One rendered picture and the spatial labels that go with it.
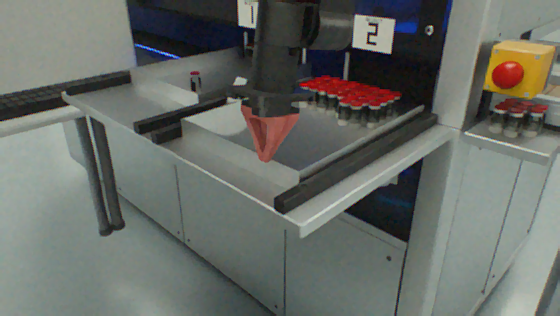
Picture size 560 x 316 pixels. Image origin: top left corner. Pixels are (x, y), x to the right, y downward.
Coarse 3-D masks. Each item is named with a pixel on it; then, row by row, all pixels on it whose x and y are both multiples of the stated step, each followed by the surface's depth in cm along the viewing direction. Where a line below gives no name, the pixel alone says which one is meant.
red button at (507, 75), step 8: (504, 64) 63; (512, 64) 62; (496, 72) 64; (504, 72) 63; (512, 72) 62; (520, 72) 62; (496, 80) 64; (504, 80) 63; (512, 80) 63; (520, 80) 63; (504, 88) 64
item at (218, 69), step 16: (240, 48) 119; (160, 64) 102; (176, 64) 105; (192, 64) 109; (208, 64) 112; (224, 64) 113; (240, 64) 113; (304, 64) 101; (144, 80) 94; (160, 80) 89; (176, 80) 100; (208, 80) 100; (224, 80) 100; (176, 96) 87; (192, 96) 83; (208, 96) 83
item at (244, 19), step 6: (240, 0) 102; (246, 0) 100; (240, 6) 102; (246, 6) 101; (240, 12) 103; (246, 12) 102; (240, 18) 104; (246, 18) 102; (240, 24) 104; (246, 24) 103; (252, 24) 101
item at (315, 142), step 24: (192, 120) 71; (216, 120) 75; (240, 120) 78; (312, 120) 78; (336, 120) 78; (408, 120) 73; (216, 144) 65; (240, 144) 61; (288, 144) 69; (312, 144) 69; (336, 144) 69; (360, 144) 63; (264, 168) 59; (288, 168) 55; (312, 168) 56
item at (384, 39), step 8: (360, 16) 80; (360, 24) 81; (384, 24) 77; (392, 24) 76; (360, 32) 81; (384, 32) 78; (392, 32) 77; (360, 40) 82; (376, 40) 80; (384, 40) 78; (392, 40) 77; (368, 48) 81; (376, 48) 80; (384, 48) 79
